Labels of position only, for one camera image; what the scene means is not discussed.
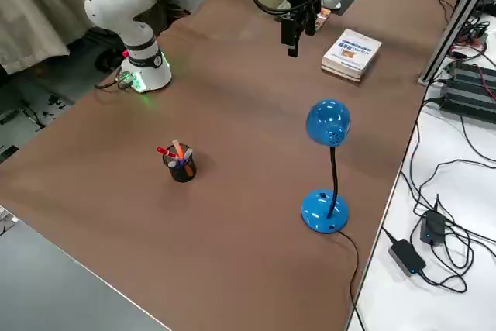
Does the orange highlighter pen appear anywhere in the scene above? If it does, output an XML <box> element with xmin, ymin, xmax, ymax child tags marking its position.
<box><xmin>171</xmin><ymin>137</ymin><xmax>186</xmax><ymax>160</ymax></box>

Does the blue desk lamp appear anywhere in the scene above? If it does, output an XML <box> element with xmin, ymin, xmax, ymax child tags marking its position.
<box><xmin>300</xmin><ymin>98</ymin><xmax>353</xmax><ymax>235</ymax></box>

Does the black finned power supply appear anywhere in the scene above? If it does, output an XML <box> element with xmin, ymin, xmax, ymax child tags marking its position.
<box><xmin>439</xmin><ymin>81</ymin><xmax>496</xmax><ymax>119</ymax></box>
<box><xmin>444</xmin><ymin>60</ymin><xmax>496</xmax><ymax>90</ymax></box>

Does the black power adapter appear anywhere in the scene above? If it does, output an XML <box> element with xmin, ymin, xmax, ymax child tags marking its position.
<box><xmin>387</xmin><ymin>238</ymin><xmax>427</xmax><ymax>278</ymax></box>

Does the black mesh pen holder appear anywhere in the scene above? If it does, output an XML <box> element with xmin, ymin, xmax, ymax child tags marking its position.
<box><xmin>162</xmin><ymin>144</ymin><xmax>198</xmax><ymax>184</ymax></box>

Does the grey side table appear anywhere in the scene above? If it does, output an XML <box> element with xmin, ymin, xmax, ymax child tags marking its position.
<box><xmin>0</xmin><ymin>206</ymin><xmax>171</xmax><ymax>331</ymax></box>

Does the black lamp cable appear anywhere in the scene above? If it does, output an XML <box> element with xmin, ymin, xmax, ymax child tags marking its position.
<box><xmin>335</xmin><ymin>229</ymin><xmax>367</xmax><ymax>331</ymax></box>

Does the aluminium frame post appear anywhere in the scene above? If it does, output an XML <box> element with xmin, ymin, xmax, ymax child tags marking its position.
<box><xmin>417</xmin><ymin>0</ymin><xmax>496</xmax><ymax>87</ymax></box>

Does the thick white blue book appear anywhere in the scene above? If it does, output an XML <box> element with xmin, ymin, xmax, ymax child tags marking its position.
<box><xmin>320</xmin><ymin>28</ymin><xmax>384</xmax><ymax>84</ymax></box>

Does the beige curtain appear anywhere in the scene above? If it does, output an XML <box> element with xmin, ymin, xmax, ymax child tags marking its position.
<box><xmin>0</xmin><ymin>0</ymin><xmax>96</xmax><ymax>76</ymax></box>

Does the small black charger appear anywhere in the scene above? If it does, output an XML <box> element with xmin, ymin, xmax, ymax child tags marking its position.
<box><xmin>419</xmin><ymin>209</ymin><xmax>447</xmax><ymax>247</ymax></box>

